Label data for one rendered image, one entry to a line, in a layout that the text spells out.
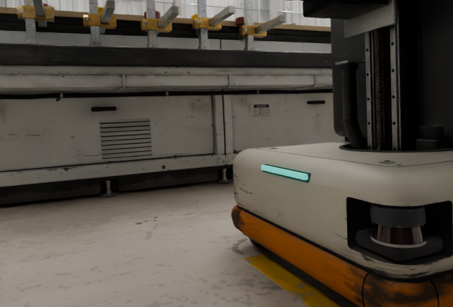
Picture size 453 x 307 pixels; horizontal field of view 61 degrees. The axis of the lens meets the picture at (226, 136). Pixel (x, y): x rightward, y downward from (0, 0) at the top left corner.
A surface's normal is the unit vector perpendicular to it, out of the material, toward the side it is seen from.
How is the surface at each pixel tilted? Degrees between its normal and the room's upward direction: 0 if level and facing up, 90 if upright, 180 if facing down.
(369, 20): 90
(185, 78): 90
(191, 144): 90
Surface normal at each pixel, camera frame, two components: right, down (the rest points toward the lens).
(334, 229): -0.92, 0.06
